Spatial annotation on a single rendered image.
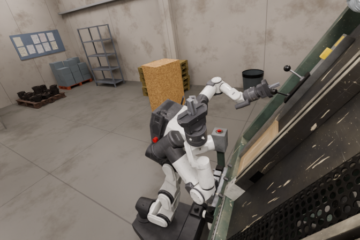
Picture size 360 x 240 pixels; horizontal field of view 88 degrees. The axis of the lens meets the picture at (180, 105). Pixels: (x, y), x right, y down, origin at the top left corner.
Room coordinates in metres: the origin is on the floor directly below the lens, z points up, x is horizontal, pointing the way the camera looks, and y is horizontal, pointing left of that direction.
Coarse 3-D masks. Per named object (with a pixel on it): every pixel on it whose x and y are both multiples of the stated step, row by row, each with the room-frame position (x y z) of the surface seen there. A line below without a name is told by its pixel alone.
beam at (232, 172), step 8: (240, 144) 1.21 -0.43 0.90; (232, 160) 1.11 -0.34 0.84; (240, 160) 1.05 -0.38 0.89; (232, 168) 0.99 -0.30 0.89; (232, 176) 0.90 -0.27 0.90; (224, 184) 0.92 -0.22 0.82; (224, 200) 0.74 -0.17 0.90; (232, 200) 0.74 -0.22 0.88; (224, 208) 0.69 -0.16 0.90; (216, 216) 0.69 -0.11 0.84; (224, 216) 0.65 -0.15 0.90; (224, 224) 0.61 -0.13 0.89; (216, 232) 0.57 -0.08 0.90; (224, 232) 0.57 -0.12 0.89
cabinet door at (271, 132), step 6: (270, 126) 0.98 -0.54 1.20; (276, 126) 0.91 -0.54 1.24; (264, 132) 1.00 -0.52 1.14; (270, 132) 0.91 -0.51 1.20; (276, 132) 0.86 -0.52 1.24; (264, 138) 0.94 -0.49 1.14; (270, 138) 0.86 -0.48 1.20; (258, 144) 0.96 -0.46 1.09; (264, 144) 0.88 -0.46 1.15; (252, 150) 0.98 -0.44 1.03; (258, 150) 0.90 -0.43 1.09; (246, 156) 1.00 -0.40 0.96; (252, 156) 0.91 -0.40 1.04; (240, 162) 1.02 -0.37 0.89; (246, 162) 0.93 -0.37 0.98; (240, 168) 0.95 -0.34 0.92
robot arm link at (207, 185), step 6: (210, 168) 0.62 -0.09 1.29; (198, 174) 0.62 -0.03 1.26; (204, 174) 0.60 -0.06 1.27; (210, 174) 0.61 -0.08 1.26; (198, 180) 0.62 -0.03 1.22; (204, 180) 0.60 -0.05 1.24; (210, 180) 0.60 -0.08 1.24; (216, 180) 0.65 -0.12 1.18; (198, 186) 0.63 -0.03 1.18; (204, 186) 0.59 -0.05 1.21; (210, 186) 0.59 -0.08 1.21; (216, 186) 0.64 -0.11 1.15; (204, 192) 0.59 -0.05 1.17; (210, 192) 0.59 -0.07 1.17
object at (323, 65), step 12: (348, 36) 0.85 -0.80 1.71; (336, 48) 0.87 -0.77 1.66; (324, 60) 0.88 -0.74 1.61; (312, 72) 0.91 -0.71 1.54; (312, 84) 0.90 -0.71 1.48; (300, 96) 0.92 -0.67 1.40; (288, 108) 0.95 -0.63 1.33; (276, 120) 0.97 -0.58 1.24; (252, 144) 1.04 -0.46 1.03; (240, 156) 1.08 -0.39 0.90
